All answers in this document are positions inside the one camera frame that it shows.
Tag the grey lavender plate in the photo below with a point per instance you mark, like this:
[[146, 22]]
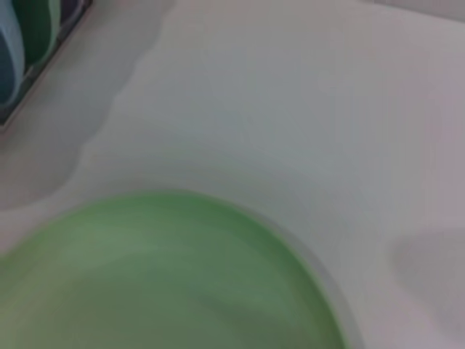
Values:
[[72, 7]]

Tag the light green plate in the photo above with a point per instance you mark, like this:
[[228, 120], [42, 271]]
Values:
[[163, 272]]

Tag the dark green plate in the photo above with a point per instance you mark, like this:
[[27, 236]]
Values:
[[36, 29]]

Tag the blue plate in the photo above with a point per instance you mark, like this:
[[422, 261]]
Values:
[[11, 54]]

